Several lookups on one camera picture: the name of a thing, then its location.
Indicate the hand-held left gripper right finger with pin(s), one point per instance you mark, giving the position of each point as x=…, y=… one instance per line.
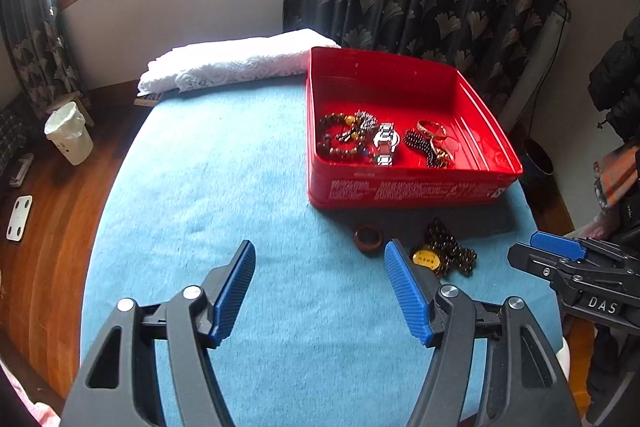
x=407, y=292

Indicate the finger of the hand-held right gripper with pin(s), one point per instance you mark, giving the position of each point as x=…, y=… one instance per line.
x=530, y=259
x=557, y=244

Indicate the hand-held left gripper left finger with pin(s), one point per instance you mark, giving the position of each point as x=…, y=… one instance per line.
x=235, y=287

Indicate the red tin box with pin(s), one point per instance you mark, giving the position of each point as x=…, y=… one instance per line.
x=400, y=192

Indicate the silver metal wristwatch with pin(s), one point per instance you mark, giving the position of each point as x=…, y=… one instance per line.
x=386, y=136

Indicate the rose gold bangle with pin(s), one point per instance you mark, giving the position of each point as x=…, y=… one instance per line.
x=431, y=124

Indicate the black bin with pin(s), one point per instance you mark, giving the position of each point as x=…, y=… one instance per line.
x=537, y=159

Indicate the orange grey striped cloth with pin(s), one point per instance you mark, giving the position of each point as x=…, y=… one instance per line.
x=617, y=177

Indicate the blue table cloth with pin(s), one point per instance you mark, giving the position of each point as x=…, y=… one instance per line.
x=225, y=182

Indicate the black jacket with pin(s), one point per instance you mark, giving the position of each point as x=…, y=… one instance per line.
x=617, y=82

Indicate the white tube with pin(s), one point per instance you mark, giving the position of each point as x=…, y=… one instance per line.
x=540, y=52

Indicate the white trash bin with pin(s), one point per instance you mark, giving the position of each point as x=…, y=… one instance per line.
x=67, y=137

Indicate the white lace cloth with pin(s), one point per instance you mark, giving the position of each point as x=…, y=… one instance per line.
x=225, y=62

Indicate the white bathroom scale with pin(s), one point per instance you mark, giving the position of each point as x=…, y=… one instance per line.
x=19, y=217

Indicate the pink clothing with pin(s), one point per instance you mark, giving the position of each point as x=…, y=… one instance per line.
x=45, y=414

